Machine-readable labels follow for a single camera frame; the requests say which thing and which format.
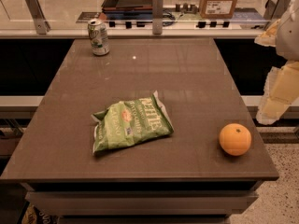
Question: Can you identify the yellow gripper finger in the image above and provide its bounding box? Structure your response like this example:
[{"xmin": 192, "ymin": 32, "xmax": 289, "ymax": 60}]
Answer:
[
  {"xmin": 254, "ymin": 20, "xmax": 280, "ymax": 47},
  {"xmin": 256, "ymin": 61, "xmax": 299, "ymax": 125}
]

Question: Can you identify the orange fruit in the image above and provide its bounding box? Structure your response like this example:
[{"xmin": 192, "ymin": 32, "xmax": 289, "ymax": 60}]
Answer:
[{"xmin": 219, "ymin": 123, "xmax": 251, "ymax": 156}]

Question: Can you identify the green 7up can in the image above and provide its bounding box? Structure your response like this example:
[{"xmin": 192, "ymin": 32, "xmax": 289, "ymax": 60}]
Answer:
[{"xmin": 88, "ymin": 19, "xmax": 109, "ymax": 56}]

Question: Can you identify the brown cardboard box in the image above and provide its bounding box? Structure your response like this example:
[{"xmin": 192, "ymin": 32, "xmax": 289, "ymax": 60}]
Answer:
[{"xmin": 199, "ymin": 0, "xmax": 237, "ymax": 19}]

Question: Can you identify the green chip bag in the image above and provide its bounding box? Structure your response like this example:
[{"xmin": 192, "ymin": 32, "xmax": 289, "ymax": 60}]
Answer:
[{"xmin": 92, "ymin": 91, "xmax": 174, "ymax": 154}]

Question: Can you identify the dark tray stack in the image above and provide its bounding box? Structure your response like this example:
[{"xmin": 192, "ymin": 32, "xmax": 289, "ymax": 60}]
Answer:
[{"xmin": 100, "ymin": 0, "xmax": 155, "ymax": 21}]

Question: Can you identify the grey table drawer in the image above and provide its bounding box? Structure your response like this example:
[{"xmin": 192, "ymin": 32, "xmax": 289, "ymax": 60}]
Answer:
[{"xmin": 26, "ymin": 190, "xmax": 258, "ymax": 216}]

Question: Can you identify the snack bag under table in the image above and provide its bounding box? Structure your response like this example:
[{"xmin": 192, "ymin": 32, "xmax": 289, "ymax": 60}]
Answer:
[{"xmin": 21, "ymin": 204, "xmax": 57, "ymax": 224}]

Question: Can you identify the right metal glass bracket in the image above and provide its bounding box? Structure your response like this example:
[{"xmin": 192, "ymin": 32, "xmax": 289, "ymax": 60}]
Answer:
[{"xmin": 263, "ymin": 0, "xmax": 291, "ymax": 29}]

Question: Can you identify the metal glass bracket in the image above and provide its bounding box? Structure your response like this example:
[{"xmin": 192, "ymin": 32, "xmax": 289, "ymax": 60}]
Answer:
[
  {"xmin": 263, "ymin": 0, "xmax": 291, "ymax": 29},
  {"xmin": 152, "ymin": 0, "xmax": 164, "ymax": 35},
  {"xmin": 25, "ymin": 0, "xmax": 50, "ymax": 35}
]

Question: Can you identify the middle metal glass bracket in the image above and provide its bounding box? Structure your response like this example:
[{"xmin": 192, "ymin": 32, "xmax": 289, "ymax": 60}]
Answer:
[{"xmin": 152, "ymin": 0, "xmax": 164, "ymax": 35}]

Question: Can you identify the left metal glass bracket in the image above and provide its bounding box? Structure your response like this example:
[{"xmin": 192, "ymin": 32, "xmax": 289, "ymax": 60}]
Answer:
[{"xmin": 25, "ymin": 0, "xmax": 50, "ymax": 35}]

